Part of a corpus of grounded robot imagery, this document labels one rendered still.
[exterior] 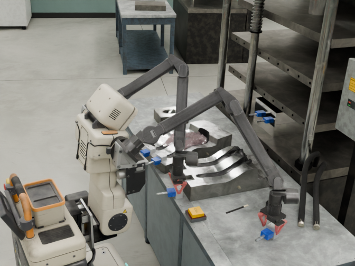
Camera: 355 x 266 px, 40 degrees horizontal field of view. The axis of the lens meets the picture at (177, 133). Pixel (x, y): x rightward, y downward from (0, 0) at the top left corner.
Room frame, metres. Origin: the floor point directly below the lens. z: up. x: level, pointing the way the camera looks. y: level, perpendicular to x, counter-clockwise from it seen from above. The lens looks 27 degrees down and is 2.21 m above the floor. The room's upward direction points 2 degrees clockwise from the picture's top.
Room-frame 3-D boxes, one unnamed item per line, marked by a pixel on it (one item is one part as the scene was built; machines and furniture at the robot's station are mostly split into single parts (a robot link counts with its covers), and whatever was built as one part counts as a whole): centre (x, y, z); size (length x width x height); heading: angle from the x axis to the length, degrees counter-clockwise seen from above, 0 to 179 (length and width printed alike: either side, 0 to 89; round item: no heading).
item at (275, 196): (1.78, -0.45, 1.01); 0.07 x 0.06 x 0.07; 92
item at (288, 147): (3.12, -0.87, 0.76); 1.30 x 0.84 x 0.06; 21
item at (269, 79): (3.14, -0.91, 1.02); 1.10 x 0.74 x 0.05; 21
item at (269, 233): (1.75, -0.42, 0.83); 0.13 x 0.05 x 0.05; 130
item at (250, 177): (2.24, -0.26, 0.87); 0.50 x 0.26 x 0.14; 111
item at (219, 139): (2.54, -0.05, 0.86); 0.50 x 0.26 x 0.11; 129
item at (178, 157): (2.08, -0.01, 1.02); 0.07 x 0.06 x 0.07; 86
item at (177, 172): (2.08, -0.01, 0.96); 0.10 x 0.07 x 0.07; 15
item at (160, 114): (2.98, 0.05, 0.84); 0.20 x 0.15 x 0.07; 111
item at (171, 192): (2.07, 0.03, 0.83); 0.13 x 0.05 x 0.05; 105
